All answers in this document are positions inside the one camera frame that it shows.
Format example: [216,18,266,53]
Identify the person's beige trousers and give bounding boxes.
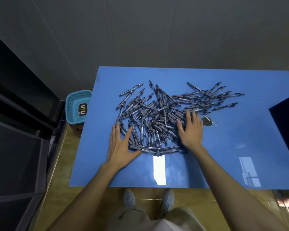
[103,206,206,231]

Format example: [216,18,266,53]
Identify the person's grey shoe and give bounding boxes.
[123,189,136,210]
[159,189,175,218]

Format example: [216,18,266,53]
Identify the small round metal disc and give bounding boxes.
[202,116,217,126]

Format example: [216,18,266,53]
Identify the black tiered pen display stand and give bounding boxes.
[268,91,289,168]

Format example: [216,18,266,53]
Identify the black shelf unit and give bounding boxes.
[0,29,66,231]

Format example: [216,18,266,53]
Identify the pile of grey pens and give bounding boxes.
[115,80,246,157]

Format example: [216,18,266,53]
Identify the person's left forearm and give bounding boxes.
[47,163,121,231]

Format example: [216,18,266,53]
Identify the person's right hand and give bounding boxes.
[176,109,205,155]

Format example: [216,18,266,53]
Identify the blue table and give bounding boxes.
[69,66,289,190]

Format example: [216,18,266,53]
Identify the person's left grey shoe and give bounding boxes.
[123,189,136,210]

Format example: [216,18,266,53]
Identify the blue plastic basket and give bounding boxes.
[65,90,92,125]

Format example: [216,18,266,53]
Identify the person's left hand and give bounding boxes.
[106,122,143,171]

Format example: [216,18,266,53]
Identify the person's right grey shoe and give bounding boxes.
[159,189,175,218]

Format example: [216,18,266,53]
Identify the brown plastic stool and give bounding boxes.
[72,122,85,135]

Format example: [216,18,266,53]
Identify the person's right forearm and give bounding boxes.
[196,146,287,231]

